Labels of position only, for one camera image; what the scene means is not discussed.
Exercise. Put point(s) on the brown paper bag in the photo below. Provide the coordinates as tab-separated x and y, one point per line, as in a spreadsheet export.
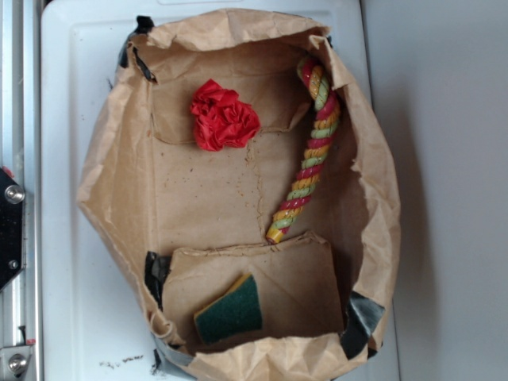
310	206

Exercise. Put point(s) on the crumpled red paper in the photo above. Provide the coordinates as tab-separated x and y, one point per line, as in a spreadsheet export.
221	119

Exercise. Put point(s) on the green yellow sponge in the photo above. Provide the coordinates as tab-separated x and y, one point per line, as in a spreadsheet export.
236	311

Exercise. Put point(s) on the white plastic bin lid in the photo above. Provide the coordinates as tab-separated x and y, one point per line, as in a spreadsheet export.
93	327

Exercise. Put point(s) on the black metal bracket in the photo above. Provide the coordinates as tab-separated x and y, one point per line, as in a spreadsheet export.
11	228

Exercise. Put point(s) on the aluminium frame rail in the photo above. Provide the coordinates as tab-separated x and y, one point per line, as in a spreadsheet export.
21	322

